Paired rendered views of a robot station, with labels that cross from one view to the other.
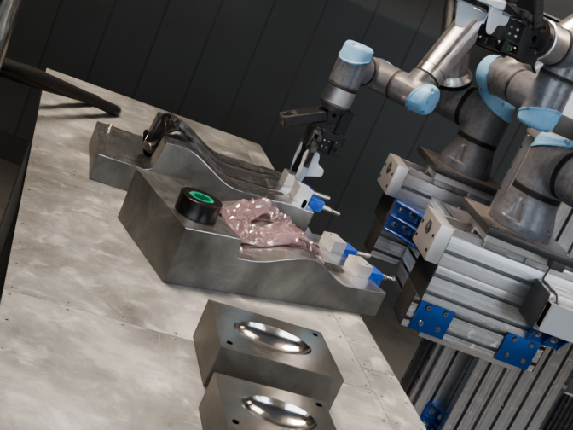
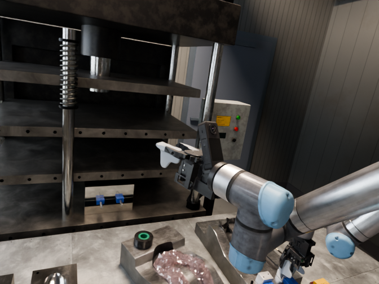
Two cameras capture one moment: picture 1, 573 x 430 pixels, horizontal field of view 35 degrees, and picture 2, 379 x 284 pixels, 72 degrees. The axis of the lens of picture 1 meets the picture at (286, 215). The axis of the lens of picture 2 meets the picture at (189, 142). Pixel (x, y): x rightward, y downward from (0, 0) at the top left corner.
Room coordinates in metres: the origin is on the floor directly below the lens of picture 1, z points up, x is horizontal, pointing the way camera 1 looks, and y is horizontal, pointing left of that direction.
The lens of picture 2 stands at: (1.60, -0.82, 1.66)
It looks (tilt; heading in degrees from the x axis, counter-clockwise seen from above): 16 degrees down; 83
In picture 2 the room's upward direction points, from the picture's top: 8 degrees clockwise
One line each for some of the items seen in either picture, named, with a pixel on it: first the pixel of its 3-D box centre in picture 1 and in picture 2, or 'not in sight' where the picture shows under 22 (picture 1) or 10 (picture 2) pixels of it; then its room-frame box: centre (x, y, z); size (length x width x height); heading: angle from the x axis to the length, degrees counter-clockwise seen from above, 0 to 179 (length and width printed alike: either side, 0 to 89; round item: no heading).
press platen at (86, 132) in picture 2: not in sight; (97, 117); (1.17, 0.91, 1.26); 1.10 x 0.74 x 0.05; 19
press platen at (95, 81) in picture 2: not in sight; (98, 78); (1.17, 0.92, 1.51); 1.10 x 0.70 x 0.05; 19
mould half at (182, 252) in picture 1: (259, 244); (179, 278); (1.73, 0.03, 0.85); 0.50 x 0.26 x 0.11; 126
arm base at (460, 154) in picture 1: (471, 153); not in sight; (2.55, -0.40, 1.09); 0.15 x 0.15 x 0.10
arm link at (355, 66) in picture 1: (351, 66); not in sight; (2.17, 0.00, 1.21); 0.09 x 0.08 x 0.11; 147
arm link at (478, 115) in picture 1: (487, 114); not in sight; (2.56, -0.40, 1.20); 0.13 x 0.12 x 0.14; 57
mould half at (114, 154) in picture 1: (202, 168); (242, 247); (2.04, 0.22, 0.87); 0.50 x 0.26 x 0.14; 109
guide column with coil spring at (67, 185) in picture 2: not in sight; (67, 164); (1.14, 0.48, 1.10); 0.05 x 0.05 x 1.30
